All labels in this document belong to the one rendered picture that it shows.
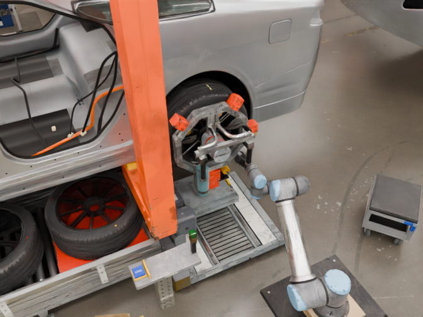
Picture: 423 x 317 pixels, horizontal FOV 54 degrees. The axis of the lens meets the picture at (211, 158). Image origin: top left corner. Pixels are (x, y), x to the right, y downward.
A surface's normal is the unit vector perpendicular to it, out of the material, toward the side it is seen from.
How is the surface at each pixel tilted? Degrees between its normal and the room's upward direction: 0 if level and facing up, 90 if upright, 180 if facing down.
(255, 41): 90
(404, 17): 91
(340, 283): 5
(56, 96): 50
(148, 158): 90
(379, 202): 0
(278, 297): 0
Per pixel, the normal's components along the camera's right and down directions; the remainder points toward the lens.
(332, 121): 0.00, -0.73
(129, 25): 0.44, 0.61
